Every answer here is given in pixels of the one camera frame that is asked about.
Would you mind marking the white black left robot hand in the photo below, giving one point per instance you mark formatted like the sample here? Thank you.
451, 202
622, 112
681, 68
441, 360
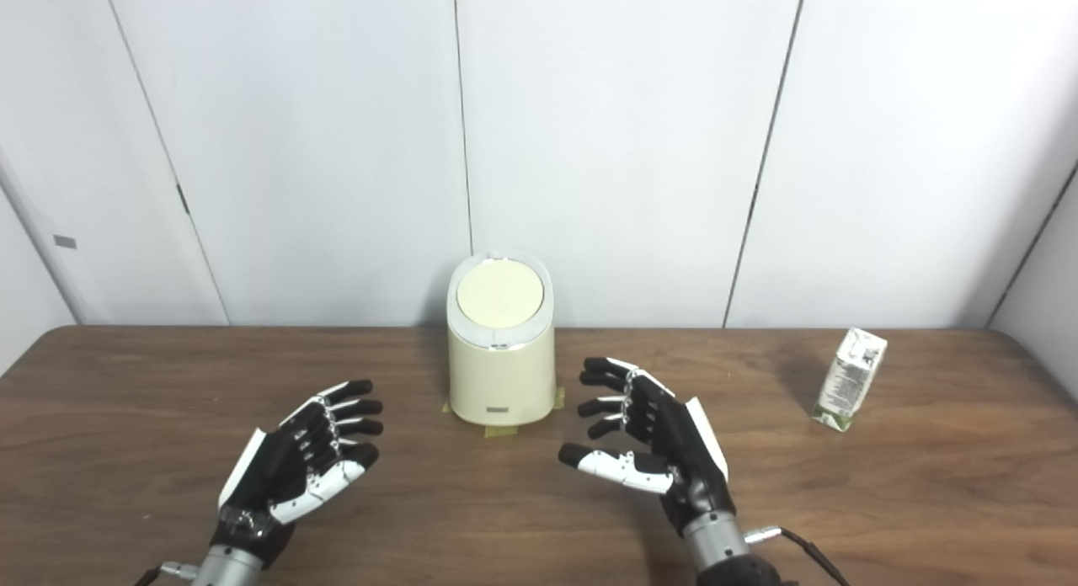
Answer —
286, 476

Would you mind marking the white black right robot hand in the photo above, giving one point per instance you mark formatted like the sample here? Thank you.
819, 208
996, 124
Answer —
682, 455

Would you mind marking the white green milk carton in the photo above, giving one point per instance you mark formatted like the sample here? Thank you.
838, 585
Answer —
849, 380

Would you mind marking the cream-colored bin body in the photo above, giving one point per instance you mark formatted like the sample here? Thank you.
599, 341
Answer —
501, 380

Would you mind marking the round cream bin lid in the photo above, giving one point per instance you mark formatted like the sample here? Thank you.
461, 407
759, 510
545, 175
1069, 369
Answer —
499, 293

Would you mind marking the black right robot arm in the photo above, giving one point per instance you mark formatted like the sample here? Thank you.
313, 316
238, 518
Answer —
724, 556

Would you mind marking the black wall panel clip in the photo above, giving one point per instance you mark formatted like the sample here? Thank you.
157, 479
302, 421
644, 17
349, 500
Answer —
183, 199

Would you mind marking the small grey wall label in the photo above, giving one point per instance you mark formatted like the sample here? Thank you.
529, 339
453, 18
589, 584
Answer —
65, 242

